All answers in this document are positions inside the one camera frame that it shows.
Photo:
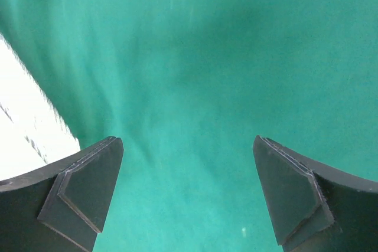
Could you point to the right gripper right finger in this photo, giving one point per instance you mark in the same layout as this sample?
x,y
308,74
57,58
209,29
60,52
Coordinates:
x,y
313,206

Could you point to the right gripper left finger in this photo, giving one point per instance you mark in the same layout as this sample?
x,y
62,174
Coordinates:
x,y
61,206

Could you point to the green surgical drape cloth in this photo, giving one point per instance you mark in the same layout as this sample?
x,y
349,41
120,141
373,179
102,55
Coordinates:
x,y
188,85

